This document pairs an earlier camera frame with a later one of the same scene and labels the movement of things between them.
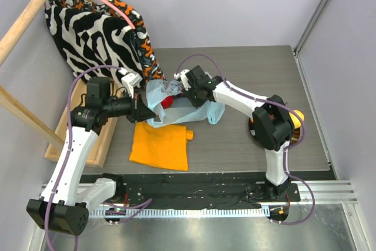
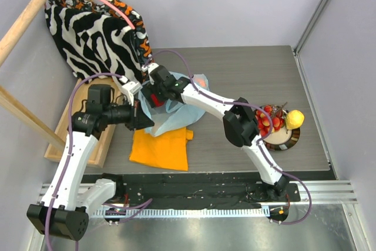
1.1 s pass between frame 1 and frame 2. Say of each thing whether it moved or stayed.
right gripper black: moved
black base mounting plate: stayed
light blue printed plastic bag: moved
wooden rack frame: stayed
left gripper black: moved
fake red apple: moved
